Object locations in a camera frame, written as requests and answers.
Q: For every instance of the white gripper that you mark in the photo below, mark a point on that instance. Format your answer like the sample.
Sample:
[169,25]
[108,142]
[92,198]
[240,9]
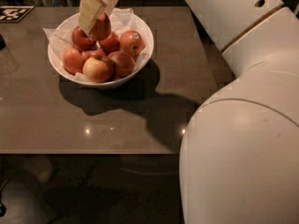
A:
[89,11]

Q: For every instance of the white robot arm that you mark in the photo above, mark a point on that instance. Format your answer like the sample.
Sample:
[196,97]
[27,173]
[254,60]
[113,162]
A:
[239,157]

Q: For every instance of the dark red back-left apple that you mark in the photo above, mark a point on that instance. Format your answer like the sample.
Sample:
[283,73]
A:
[81,41]

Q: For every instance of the white ceramic bowl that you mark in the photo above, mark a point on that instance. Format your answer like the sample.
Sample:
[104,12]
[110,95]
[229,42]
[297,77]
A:
[143,64]

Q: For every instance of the red apple with sticker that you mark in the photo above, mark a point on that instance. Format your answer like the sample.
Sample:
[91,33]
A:
[132,42]

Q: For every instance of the yellow-red front apple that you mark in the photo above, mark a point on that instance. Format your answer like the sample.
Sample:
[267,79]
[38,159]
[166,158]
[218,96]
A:
[99,70]

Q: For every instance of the black white fiducial marker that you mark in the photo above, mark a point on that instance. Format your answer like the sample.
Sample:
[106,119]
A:
[14,14]

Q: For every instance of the black object at table edge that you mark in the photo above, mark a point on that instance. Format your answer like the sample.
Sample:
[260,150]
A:
[2,42]

